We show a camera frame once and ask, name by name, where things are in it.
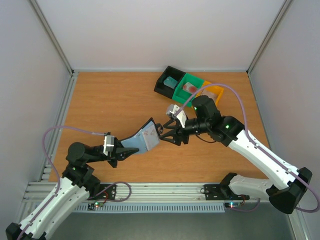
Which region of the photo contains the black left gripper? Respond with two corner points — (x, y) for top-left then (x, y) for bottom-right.
(86, 139), (140, 168)

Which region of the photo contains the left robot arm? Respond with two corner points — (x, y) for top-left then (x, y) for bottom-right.
(5, 137), (139, 240)

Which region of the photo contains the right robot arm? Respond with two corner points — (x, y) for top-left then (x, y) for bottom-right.
(156, 95), (312, 214)

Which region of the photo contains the red patterned card stack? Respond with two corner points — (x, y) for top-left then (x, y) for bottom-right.
(182, 82), (198, 94)

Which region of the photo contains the teal card stack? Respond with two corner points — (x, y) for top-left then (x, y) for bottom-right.
(163, 76), (178, 89)

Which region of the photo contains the black plastic bin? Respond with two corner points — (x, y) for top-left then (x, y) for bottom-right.
(154, 66), (186, 99)

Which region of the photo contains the green plastic bin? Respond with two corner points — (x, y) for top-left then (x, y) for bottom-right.
(172, 73), (205, 104)

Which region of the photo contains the yellow plastic bin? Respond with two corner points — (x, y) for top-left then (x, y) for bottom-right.
(194, 85), (225, 106)

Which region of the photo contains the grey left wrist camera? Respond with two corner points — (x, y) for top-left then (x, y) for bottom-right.
(103, 133), (115, 157)

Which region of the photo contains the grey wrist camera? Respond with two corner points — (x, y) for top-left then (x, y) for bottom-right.
(166, 104), (188, 128)
(103, 133), (115, 157)

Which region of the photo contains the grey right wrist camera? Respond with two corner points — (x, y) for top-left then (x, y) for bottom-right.
(166, 104), (188, 128)

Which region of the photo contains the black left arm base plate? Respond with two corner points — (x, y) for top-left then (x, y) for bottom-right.
(88, 183), (117, 201)

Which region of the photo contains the white slotted cable duct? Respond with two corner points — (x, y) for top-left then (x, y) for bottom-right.
(73, 202), (225, 214)

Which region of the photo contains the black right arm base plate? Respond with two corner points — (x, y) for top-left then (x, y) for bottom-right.
(201, 184), (250, 201)

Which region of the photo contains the aluminium front rail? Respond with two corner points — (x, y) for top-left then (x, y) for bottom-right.
(23, 181), (298, 204)

